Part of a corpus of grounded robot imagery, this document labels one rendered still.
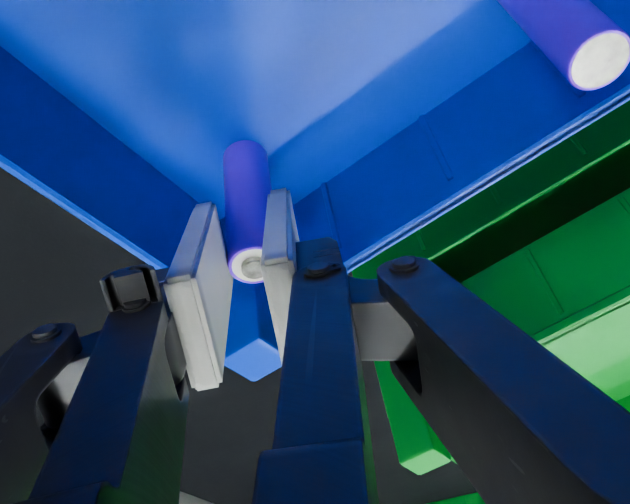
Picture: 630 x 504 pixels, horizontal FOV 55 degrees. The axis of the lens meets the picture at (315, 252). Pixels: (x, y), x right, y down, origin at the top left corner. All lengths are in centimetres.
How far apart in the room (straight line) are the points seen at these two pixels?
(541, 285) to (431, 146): 11
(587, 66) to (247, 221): 11
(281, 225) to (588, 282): 18
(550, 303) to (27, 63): 24
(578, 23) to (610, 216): 15
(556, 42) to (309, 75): 9
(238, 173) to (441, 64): 9
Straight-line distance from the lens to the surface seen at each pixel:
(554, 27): 19
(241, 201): 22
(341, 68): 24
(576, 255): 32
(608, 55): 19
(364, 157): 26
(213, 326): 15
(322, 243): 17
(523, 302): 32
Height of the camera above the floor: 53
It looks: 45 degrees down
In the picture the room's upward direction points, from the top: 169 degrees clockwise
